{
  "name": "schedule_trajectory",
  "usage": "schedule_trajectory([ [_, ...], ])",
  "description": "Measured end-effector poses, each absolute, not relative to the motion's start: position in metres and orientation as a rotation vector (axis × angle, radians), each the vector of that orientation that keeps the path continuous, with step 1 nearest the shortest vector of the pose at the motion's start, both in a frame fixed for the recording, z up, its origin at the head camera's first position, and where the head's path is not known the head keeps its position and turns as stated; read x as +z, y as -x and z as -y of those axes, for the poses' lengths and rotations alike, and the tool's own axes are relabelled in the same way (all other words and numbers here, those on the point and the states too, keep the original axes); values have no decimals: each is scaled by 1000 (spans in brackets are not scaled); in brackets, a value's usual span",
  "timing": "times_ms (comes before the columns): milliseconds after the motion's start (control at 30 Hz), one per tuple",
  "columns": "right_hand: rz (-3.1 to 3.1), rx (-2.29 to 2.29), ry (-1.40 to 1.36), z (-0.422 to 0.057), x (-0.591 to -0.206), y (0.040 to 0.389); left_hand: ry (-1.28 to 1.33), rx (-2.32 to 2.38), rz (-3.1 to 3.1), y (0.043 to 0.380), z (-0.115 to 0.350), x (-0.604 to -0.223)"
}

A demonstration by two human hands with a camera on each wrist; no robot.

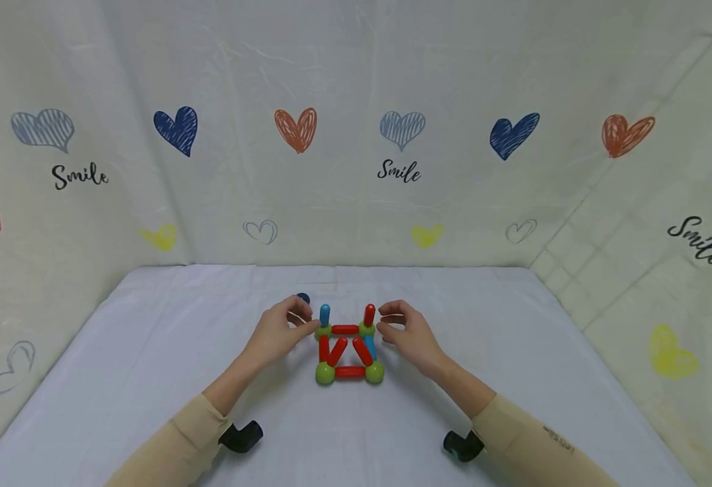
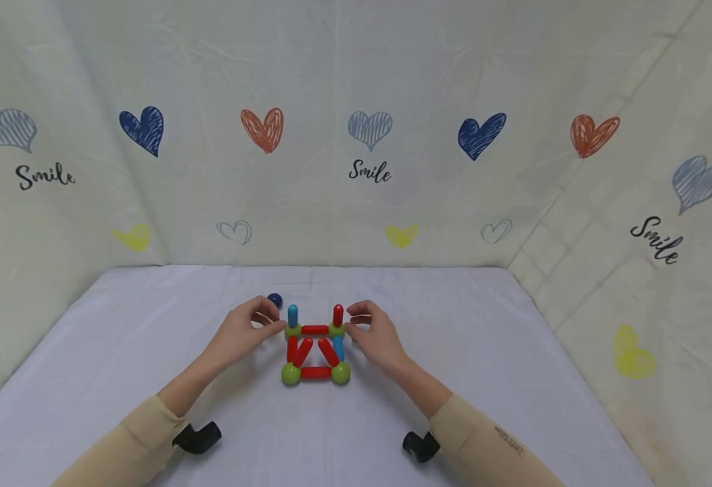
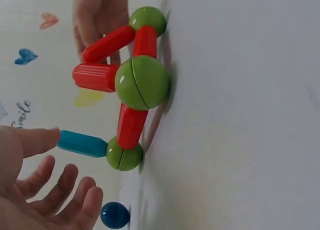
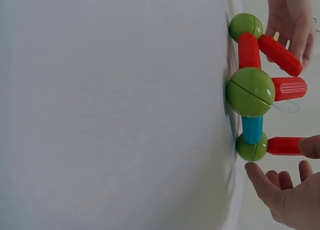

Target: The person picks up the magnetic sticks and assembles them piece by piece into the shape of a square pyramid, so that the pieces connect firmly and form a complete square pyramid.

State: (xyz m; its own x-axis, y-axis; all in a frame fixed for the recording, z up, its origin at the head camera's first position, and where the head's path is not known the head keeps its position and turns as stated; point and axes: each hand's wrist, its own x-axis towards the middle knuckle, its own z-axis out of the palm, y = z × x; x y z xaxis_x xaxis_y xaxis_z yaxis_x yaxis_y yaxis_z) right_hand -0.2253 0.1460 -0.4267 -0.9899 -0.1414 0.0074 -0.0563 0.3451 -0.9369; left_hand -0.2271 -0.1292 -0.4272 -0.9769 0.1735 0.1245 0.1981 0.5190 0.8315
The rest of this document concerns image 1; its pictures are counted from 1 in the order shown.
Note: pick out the person's right thumb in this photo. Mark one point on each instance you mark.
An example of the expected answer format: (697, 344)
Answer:
(385, 331)

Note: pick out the black wrist band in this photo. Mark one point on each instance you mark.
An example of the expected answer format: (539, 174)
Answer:
(241, 436)
(463, 446)

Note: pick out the person's right fingers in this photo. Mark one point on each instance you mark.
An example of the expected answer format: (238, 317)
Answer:
(392, 306)

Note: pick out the person's left index finger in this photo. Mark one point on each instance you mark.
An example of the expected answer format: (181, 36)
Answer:
(302, 315)

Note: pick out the red magnetic stick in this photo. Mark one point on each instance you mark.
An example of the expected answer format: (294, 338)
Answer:
(350, 371)
(337, 352)
(369, 315)
(345, 330)
(362, 352)
(323, 349)

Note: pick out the green magnetic ball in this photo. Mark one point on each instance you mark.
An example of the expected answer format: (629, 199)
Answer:
(325, 373)
(366, 329)
(323, 332)
(374, 371)

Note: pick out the person's left hand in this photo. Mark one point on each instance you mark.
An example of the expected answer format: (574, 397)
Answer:
(273, 335)

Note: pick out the person's right forearm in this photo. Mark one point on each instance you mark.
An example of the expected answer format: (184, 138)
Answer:
(514, 433)

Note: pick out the person's left thumb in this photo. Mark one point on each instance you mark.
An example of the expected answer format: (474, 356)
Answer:
(307, 331)

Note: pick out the light blue magnetic stick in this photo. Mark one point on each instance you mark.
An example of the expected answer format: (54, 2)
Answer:
(371, 348)
(324, 315)

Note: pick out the person's right hand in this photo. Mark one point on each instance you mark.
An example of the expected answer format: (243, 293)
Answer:
(416, 338)

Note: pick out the dark blue round piece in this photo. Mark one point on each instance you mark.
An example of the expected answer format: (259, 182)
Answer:
(304, 297)

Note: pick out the person's left fingers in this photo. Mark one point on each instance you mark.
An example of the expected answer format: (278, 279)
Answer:
(298, 302)

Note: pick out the person's right index finger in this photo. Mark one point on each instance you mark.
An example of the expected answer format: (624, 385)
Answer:
(391, 317)

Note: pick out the person's left forearm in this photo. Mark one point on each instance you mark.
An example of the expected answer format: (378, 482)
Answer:
(191, 433)

